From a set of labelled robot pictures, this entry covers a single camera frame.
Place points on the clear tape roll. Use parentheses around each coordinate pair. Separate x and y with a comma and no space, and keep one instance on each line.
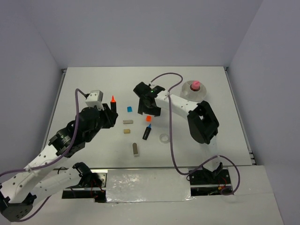
(164,138)

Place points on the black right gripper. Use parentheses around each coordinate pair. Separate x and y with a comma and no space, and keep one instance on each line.
(142,108)

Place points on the silver foil sheet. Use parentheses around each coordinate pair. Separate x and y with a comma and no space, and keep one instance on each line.
(146,185)

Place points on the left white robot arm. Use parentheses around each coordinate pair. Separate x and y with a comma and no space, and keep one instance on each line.
(28,186)

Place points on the black orange highlighter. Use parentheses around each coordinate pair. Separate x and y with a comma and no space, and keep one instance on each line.
(113,105)

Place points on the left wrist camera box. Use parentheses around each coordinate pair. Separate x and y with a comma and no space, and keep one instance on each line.
(94,99)

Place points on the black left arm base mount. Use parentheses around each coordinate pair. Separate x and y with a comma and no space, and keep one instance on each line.
(92,185)

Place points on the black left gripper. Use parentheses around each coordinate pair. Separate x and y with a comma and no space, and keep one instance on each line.
(110,117)

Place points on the grey rectangular eraser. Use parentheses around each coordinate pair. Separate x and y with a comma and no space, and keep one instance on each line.
(127,121)

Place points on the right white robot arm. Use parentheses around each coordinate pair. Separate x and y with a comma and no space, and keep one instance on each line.
(202,122)

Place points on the black blue highlighter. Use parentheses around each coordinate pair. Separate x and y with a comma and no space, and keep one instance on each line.
(147,132)

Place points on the small tan eraser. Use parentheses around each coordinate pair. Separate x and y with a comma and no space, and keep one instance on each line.
(126,131)

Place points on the pink capped marker tube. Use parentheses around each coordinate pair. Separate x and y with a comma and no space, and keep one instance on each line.
(195,86)

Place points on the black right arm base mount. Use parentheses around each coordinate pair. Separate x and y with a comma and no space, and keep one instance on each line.
(203,182)

